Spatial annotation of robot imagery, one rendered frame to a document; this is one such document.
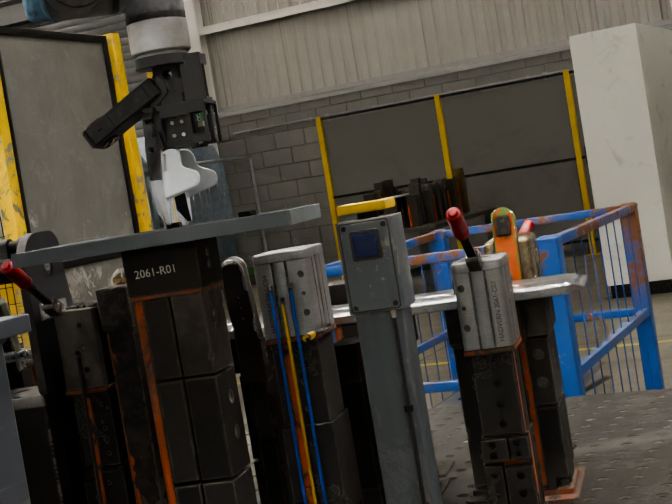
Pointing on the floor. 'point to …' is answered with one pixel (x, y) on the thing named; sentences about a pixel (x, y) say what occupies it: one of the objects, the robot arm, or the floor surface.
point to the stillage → (643, 313)
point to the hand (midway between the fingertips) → (172, 217)
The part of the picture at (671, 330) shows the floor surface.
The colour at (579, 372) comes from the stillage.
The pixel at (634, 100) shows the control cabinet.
